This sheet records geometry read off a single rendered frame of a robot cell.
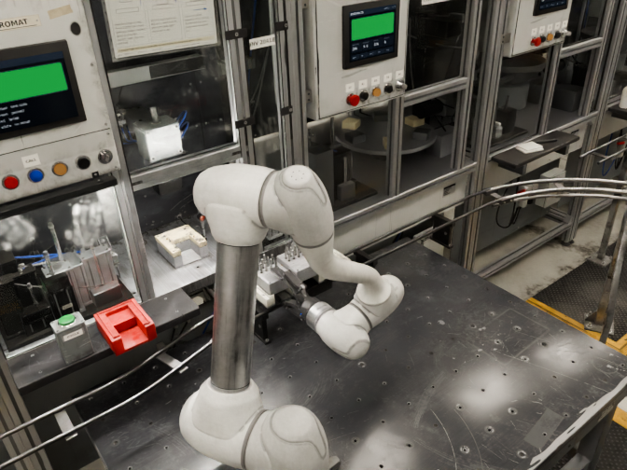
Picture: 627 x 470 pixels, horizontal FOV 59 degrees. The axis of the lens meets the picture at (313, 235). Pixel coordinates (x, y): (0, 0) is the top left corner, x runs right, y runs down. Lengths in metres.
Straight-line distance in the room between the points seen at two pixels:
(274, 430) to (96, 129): 0.89
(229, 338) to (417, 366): 0.76
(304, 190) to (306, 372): 0.86
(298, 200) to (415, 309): 1.07
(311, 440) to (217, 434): 0.24
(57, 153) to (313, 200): 0.72
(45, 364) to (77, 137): 0.64
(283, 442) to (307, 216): 0.52
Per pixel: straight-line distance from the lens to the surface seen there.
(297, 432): 1.36
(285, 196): 1.16
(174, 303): 1.85
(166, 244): 2.03
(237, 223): 1.24
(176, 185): 1.96
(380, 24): 2.03
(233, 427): 1.44
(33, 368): 1.77
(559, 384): 1.95
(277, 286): 1.86
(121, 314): 1.78
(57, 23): 1.53
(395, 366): 1.90
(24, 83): 1.51
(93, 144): 1.61
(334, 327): 1.63
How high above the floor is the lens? 2.00
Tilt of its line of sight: 31 degrees down
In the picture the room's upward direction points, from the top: 2 degrees counter-clockwise
